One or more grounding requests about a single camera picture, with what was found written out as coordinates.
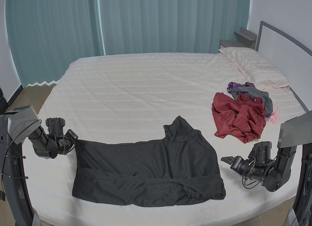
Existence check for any grey garment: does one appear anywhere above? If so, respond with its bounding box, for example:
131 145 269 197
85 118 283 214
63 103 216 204
229 87 273 118

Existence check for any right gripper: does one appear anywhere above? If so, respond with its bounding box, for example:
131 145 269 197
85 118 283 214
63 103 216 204
221 156 254 175

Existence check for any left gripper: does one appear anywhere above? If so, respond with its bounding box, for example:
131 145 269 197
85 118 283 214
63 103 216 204
58 129 79 155

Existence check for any grey bedside table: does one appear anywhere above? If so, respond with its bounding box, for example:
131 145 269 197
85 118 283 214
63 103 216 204
221 27 257 49

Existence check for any bed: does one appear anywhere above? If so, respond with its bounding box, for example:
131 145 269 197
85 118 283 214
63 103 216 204
15 21 312 226

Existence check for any dark red garment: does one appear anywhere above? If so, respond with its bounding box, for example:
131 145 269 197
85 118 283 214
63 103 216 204
212 92 266 144

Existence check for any pink garment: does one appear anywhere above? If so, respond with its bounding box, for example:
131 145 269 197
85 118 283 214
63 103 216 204
268 104 280 124

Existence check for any purple garment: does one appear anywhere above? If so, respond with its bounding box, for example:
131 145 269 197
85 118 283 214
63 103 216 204
227 82 255 93

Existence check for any cream pillow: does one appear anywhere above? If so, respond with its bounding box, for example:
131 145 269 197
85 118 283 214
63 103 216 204
218 47 290 89

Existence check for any blue-green curtain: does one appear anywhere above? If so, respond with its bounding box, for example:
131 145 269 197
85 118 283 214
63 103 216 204
99 0 251 55
5 0 106 86

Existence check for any black T-shirt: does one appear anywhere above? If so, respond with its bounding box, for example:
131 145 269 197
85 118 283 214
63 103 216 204
72 116 226 207

